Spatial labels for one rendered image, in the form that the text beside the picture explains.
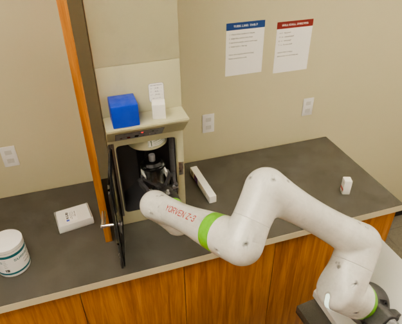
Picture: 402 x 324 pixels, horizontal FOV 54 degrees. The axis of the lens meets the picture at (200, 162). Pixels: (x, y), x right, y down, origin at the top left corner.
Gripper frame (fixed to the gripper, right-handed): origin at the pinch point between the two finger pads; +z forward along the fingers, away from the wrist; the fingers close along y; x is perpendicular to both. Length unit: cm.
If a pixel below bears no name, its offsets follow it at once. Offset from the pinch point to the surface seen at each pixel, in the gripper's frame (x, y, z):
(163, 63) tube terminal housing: -48.9, -7.8, -1.1
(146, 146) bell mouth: -12.4, 1.7, 1.8
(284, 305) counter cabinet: 87, -59, -29
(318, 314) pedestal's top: 28, -41, -73
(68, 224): 22.7, 40.7, 6.1
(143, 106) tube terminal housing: -32.4, 1.4, -0.4
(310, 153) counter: 27, -100, 20
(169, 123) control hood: -29.0, -5.5, -12.0
